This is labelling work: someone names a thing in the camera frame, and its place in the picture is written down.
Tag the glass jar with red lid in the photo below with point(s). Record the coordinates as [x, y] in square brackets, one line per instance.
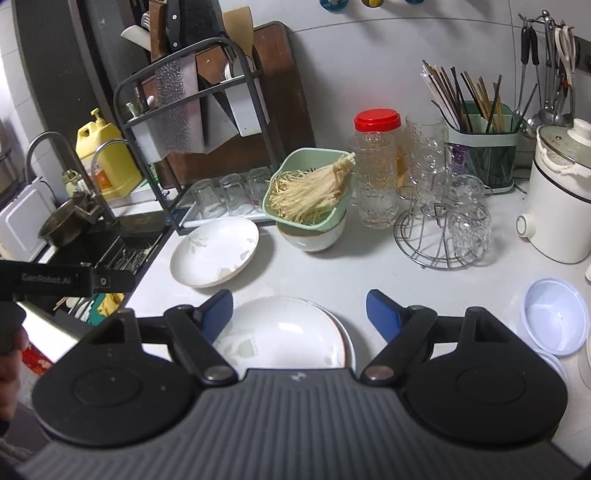
[376, 184]

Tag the chrome gooseneck faucet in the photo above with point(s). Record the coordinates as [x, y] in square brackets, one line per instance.
[108, 144]

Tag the white electric cooking pot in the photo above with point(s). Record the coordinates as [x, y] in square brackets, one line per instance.
[558, 212]

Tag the metal hook rail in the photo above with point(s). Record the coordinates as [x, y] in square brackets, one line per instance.
[545, 21]

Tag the glass pot lid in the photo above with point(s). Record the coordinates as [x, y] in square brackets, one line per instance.
[563, 143]

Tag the clear glass cup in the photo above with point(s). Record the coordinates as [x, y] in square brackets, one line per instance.
[468, 226]
[459, 189]
[427, 196]

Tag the pale blue plastic bowl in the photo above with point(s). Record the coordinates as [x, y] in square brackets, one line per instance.
[549, 314]

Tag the small metal pot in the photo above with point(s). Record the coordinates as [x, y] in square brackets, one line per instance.
[64, 224]

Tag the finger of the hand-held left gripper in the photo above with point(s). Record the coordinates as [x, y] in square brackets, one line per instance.
[117, 280]

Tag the clear plastic cup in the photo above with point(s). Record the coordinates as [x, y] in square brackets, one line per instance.
[585, 364]

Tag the person's left hand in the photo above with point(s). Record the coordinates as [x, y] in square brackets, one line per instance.
[11, 374]

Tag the grey kitchen faucet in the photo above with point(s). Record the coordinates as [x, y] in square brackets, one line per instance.
[46, 137]

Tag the upturned drinking glass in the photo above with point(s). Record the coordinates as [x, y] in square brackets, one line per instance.
[205, 198]
[259, 187]
[235, 191]

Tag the yellow detergent bottle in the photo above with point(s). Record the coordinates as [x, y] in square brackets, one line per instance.
[108, 157]

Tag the textured steel cleaver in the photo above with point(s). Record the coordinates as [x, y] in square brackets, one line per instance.
[178, 106]

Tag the white bowl with brown band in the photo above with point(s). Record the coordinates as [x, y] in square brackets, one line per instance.
[314, 240]

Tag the steel ladle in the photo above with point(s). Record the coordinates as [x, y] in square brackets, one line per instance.
[548, 113]

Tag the green chopstick holder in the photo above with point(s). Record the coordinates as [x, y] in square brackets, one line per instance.
[489, 161]

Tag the enoki mushrooms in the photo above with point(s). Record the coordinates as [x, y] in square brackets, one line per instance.
[309, 189]

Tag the brown wooden cutting board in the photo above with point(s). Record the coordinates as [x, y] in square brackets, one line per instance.
[281, 92]

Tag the yellow dish cloth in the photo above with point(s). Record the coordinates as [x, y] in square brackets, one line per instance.
[111, 304]

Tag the bundle of chopsticks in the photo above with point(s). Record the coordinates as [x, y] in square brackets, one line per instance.
[461, 101]

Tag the white leaf-print plate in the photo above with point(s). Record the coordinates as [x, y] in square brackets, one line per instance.
[286, 332]
[207, 258]
[351, 346]

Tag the black kitchen sink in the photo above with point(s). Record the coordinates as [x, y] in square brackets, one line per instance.
[134, 240]

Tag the black dish rack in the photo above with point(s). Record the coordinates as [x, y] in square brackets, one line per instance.
[121, 92]

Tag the clear plastic container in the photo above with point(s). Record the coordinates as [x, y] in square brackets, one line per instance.
[554, 367]

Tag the light green colander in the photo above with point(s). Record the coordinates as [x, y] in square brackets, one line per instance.
[295, 159]

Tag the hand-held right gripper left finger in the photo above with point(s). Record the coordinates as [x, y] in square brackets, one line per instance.
[217, 316]

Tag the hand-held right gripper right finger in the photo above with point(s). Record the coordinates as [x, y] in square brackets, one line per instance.
[383, 316]

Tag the wooden spatula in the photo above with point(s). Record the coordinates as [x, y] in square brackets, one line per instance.
[240, 27]

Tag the stacked tall glasses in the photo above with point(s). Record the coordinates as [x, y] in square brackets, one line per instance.
[425, 147]

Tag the white utensil caddy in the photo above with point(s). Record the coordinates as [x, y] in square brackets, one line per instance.
[147, 141]
[244, 108]

